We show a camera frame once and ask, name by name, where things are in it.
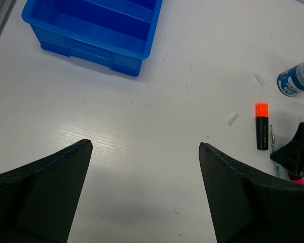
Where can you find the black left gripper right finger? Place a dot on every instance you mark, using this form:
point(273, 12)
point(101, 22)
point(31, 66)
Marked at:
point(248, 205)

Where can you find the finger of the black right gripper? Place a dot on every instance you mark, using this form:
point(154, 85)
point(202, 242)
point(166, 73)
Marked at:
point(291, 156)

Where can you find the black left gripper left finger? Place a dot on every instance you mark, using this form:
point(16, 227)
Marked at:
point(38, 201)

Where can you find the green gel pen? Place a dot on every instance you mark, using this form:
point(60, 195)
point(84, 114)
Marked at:
point(277, 167)

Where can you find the blue paint jar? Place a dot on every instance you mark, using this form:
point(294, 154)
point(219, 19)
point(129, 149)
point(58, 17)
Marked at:
point(291, 82)

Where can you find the pink capped black highlighter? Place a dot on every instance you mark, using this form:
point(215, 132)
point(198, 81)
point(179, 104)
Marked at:
point(296, 179)

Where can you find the orange capped black highlighter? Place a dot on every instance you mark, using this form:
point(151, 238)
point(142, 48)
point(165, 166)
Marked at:
point(262, 126)

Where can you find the clear tape piece lower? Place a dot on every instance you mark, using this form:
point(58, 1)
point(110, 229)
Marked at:
point(232, 120)

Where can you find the clear tape piece upper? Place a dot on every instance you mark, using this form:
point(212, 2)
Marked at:
point(259, 79)

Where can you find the blue plastic compartment bin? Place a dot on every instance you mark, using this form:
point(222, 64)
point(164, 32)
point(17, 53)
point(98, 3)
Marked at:
point(115, 34)

